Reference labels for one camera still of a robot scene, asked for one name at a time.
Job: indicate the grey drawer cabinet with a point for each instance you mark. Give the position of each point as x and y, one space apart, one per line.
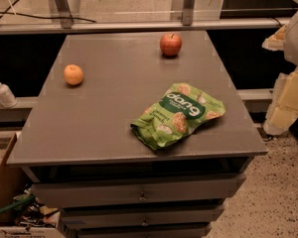
127 143

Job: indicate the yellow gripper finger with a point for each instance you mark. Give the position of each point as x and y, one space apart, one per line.
283 111
276 41

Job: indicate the green stick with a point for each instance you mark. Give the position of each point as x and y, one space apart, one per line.
13 205

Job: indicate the white pump bottle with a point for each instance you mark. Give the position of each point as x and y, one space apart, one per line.
7 98

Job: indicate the cardboard box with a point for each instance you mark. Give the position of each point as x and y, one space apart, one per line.
12 180

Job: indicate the red apple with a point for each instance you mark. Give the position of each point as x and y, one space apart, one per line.
170 44

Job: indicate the metal rail frame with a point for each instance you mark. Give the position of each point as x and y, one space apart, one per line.
181 15

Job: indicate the green rice chip bag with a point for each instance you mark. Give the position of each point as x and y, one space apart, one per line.
182 109

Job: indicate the orange fruit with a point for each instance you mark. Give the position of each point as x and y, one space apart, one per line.
73 74

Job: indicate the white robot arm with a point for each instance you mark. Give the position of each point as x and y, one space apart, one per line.
291 41

